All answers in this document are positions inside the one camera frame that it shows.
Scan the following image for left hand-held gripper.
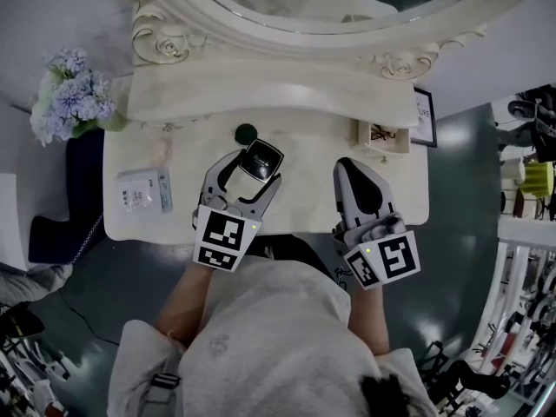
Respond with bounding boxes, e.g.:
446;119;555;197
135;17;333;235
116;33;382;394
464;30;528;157
192;149;283;274

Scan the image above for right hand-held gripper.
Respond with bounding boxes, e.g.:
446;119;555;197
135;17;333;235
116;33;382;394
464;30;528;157
332;157;422;293

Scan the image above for black square makeup compact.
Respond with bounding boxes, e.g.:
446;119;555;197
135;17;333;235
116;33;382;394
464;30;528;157
239;138;286;182

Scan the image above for black round makeup puff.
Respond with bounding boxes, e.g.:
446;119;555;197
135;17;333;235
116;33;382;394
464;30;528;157
235;122;258;143

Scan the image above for white boxed makeup item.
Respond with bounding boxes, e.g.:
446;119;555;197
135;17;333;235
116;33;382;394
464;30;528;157
115;167;174;215

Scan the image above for person's left forearm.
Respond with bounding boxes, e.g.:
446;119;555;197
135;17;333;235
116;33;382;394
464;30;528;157
155;261;215;348

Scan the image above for person's right forearm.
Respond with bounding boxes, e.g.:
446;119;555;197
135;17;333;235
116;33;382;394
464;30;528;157
346;283;391;358

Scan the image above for dark trinkets in drawer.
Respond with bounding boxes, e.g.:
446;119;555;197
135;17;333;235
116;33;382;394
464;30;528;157
369;123;397;141

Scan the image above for white vanity table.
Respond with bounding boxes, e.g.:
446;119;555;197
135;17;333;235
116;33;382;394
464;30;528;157
103;56;431;245

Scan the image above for person's black trousers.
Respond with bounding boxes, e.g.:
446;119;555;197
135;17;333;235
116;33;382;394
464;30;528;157
248;234;336;280

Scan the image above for black framed picture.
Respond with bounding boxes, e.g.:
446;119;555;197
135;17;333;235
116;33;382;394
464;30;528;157
410;85;438;149

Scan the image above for ornate white oval mirror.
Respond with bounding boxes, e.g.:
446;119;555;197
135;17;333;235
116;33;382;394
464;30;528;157
103;0;556;82

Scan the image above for dark blue upholstered chair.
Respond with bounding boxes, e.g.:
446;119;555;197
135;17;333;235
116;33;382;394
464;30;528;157
28;128;106;265

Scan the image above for person's grey shirt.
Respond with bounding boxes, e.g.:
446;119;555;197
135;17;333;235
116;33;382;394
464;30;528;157
107;258;440;417

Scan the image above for lime green chair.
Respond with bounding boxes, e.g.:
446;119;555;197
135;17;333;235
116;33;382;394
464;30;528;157
519;161;550;199

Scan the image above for grey and black machine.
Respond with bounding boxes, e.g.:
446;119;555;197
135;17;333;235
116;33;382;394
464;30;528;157
494;83;556;164

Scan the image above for blue hydrangea flower bunch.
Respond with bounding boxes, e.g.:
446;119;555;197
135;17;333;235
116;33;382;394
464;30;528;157
29;46;129;147

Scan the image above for black equipment stand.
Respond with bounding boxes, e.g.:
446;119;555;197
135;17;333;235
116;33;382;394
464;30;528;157
417;340;514;410

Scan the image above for grey cloth bundle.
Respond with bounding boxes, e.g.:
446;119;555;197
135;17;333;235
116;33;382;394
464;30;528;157
0;262;74;308

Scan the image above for black floor cable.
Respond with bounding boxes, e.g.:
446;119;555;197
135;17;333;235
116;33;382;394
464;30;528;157
57;288;122;347

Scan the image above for grey strap with buckle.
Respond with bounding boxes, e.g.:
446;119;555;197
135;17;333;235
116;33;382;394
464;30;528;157
142;354;183;417

